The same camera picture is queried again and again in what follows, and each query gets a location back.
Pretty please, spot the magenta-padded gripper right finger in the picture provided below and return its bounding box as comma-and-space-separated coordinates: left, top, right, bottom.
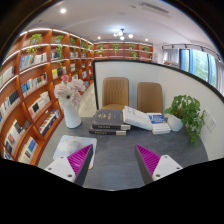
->
134, 144, 184, 186

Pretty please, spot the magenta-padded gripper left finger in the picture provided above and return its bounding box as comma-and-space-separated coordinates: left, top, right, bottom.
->
45, 143, 94, 187

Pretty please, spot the blue and white book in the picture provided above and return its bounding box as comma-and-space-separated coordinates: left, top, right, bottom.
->
146, 112, 172, 135

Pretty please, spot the white vase with pink flowers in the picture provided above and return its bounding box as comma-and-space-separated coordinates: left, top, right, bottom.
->
53, 74, 87, 130

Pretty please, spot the thick white book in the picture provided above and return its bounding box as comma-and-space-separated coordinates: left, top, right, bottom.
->
122, 105, 154, 131

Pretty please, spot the green plant in white pot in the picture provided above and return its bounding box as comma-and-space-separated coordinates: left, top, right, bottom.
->
163, 94, 206, 144

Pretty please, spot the tan upholstered chair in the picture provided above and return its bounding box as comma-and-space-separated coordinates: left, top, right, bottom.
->
136, 81, 164, 115
101, 76, 130, 111

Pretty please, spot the orange wooden bookshelf unit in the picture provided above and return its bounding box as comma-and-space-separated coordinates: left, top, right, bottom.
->
0, 28, 154, 166

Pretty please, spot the window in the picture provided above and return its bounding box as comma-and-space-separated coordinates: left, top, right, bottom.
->
179, 48, 224, 91

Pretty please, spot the branched ceiling lamp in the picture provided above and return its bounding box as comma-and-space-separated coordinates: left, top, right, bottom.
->
112, 28, 134, 42

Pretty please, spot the white wall socket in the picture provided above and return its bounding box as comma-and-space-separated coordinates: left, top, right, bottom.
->
202, 109, 211, 124
206, 114, 218, 133

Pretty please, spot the black ceiling track light rail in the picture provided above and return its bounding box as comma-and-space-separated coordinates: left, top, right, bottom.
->
161, 43, 221, 58

